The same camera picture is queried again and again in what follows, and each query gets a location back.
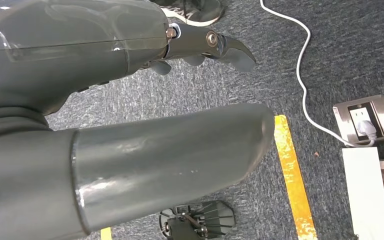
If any ribbed grey left arm sleeve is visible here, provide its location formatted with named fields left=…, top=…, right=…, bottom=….
left=0, top=105, right=53, bottom=142

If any white power plug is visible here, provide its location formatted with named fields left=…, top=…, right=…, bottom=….
left=356, top=119, right=377, bottom=141

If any metal floor socket plate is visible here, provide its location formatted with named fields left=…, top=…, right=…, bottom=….
left=332, top=94, right=384, bottom=146

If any person's shoe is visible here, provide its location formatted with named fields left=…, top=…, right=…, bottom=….
left=149, top=0, right=226, bottom=28

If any white power cable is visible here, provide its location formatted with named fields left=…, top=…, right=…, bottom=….
left=259, top=0, right=377, bottom=149

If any long yellow tape strip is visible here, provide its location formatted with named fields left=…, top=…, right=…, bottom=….
left=273, top=114, right=318, bottom=240

